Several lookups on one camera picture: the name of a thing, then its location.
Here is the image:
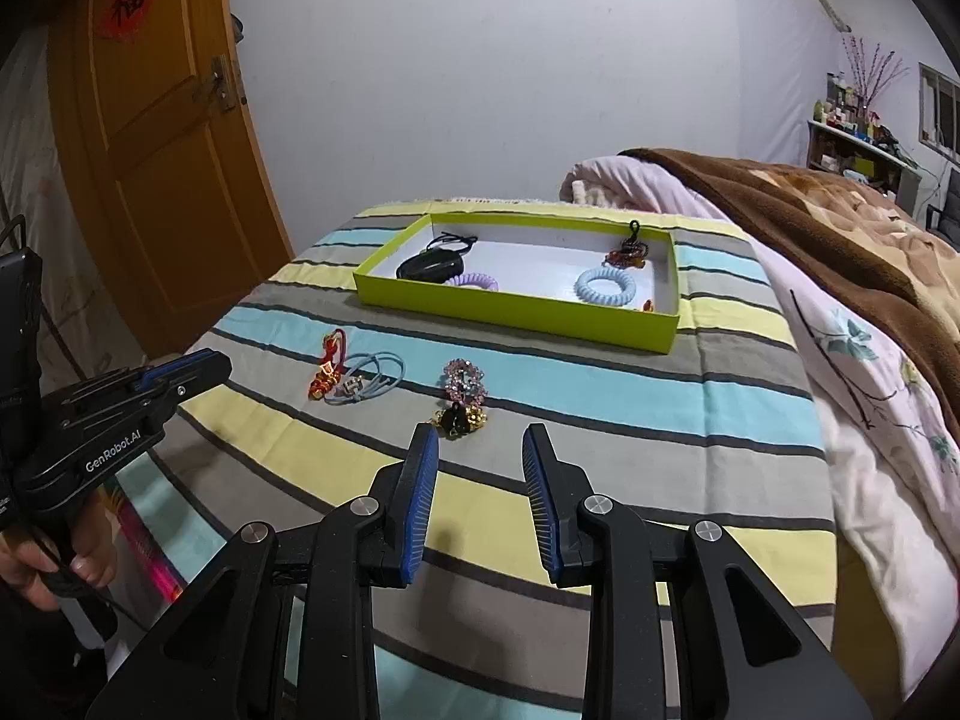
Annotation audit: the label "metal door lock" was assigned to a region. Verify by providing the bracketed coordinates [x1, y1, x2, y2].
[196, 55, 247, 113]

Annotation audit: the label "brown plush blanket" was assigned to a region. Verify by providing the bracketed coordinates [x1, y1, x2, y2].
[619, 148, 960, 458]

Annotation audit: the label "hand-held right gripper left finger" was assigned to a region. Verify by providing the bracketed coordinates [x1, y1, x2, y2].
[86, 422, 440, 720]

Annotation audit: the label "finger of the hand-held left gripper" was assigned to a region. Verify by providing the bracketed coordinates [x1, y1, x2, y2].
[142, 356, 233, 412]
[131, 349, 222, 391]

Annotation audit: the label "white shelf unit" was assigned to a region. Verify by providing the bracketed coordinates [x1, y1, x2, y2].
[806, 118, 923, 203]

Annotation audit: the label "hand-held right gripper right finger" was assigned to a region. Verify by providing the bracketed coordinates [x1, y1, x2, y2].
[521, 422, 875, 720]

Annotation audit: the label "light blue spiral hair tie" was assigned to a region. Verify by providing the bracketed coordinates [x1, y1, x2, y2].
[574, 266, 637, 308]

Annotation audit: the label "lime green cardboard box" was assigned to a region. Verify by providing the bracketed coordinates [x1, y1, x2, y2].
[354, 213, 681, 354]

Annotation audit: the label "black chair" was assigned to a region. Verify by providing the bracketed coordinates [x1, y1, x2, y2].
[926, 169, 960, 241]

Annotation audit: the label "black gold hair tie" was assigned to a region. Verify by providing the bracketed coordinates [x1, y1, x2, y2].
[429, 403, 488, 440]

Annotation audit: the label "barred window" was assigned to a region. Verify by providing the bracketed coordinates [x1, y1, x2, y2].
[916, 62, 960, 166]

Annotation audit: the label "person's left hand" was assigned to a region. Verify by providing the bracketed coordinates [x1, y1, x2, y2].
[0, 514, 119, 612]

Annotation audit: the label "red cord bracelet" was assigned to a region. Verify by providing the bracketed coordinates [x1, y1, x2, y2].
[307, 328, 350, 400]

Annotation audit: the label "wooden door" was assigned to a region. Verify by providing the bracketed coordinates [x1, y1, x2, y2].
[45, 0, 293, 361]

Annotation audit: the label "striped bed sheet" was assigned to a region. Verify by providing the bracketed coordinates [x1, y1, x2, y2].
[97, 199, 837, 720]

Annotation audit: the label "black smart band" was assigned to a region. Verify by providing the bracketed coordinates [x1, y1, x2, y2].
[396, 247, 464, 284]

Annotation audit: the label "row of bottles and jars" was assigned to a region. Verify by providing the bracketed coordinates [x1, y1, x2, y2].
[817, 71, 893, 140]

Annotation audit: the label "light blue charm hair tie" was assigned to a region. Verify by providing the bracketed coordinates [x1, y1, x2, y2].
[324, 350, 407, 406]

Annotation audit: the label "red and black bead bracelet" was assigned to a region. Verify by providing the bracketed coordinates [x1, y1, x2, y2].
[604, 221, 652, 271]

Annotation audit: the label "decorative blossom branches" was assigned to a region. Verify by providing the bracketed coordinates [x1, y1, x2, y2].
[840, 34, 912, 110]

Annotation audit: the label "pink floral quilt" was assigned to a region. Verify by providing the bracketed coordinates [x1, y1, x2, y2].
[561, 155, 960, 698]

